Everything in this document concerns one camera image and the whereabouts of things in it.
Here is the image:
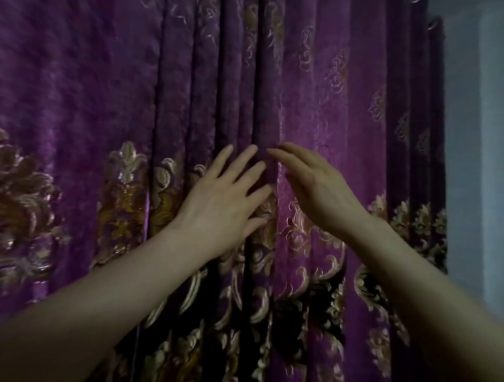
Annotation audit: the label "person's left hand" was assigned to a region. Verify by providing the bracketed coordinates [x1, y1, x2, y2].
[173, 144, 273, 261]

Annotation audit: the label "person's right hand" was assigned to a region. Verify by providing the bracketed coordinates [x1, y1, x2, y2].
[267, 141, 386, 242]

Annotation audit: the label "purple gold embroidered curtain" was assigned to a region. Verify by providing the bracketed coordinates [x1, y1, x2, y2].
[0, 0, 281, 382]
[271, 0, 448, 382]

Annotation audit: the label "person's left forearm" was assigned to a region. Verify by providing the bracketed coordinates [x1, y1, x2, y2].
[0, 224, 215, 382]

